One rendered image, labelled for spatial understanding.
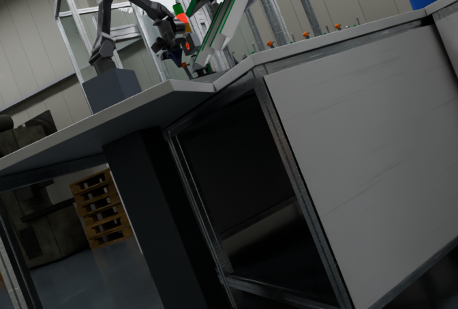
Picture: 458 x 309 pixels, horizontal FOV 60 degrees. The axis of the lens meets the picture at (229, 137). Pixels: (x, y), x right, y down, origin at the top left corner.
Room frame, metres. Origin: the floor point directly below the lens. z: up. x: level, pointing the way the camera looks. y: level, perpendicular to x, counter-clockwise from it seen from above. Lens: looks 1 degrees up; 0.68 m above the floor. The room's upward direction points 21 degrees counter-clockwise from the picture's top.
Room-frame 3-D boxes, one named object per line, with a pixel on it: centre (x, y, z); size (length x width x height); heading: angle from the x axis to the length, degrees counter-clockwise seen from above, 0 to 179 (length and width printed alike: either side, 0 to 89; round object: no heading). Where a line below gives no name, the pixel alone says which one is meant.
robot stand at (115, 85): (1.42, 0.33, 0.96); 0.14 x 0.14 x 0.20; 73
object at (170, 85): (1.41, 0.28, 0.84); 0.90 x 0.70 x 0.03; 163
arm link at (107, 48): (1.43, 0.33, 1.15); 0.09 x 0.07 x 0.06; 50
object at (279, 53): (1.96, -0.38, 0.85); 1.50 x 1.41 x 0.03; 29
